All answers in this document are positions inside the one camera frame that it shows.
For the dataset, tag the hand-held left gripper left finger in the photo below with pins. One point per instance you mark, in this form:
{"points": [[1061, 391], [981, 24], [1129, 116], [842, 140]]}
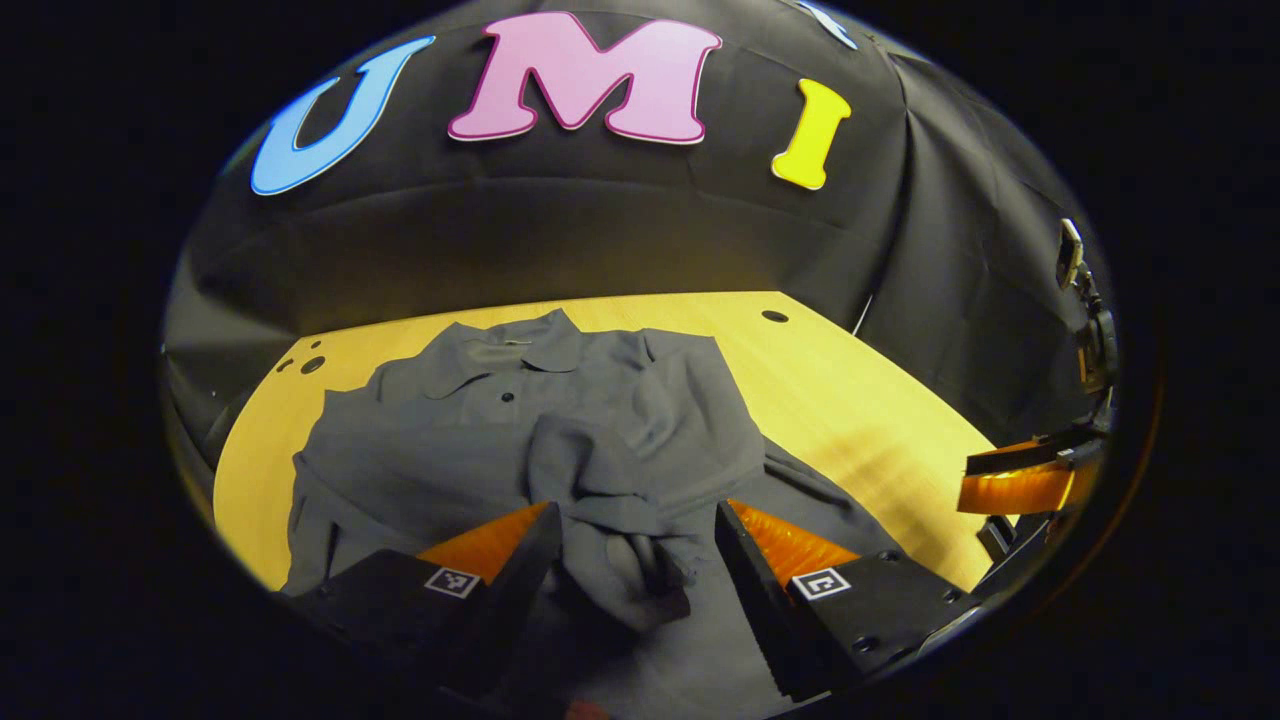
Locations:
{"points": [[525, 590]]}

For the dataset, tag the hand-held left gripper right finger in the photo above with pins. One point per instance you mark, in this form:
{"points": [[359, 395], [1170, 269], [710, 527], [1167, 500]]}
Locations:
{"points": [[755, 600]]}

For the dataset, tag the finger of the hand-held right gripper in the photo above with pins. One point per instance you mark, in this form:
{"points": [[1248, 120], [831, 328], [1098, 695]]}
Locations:
{"points": [[1020, 480]]}

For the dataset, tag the grey polo shirt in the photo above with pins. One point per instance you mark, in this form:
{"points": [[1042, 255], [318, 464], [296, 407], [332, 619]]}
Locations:
{"points": [[440, 450]]}

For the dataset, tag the dark metal clamp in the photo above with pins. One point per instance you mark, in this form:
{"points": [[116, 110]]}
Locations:
{"points": [[1085, 300]]}

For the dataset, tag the black backdrop cloth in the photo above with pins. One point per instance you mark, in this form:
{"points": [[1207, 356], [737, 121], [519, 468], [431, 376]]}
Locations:
{"points": [[600, 220]]}

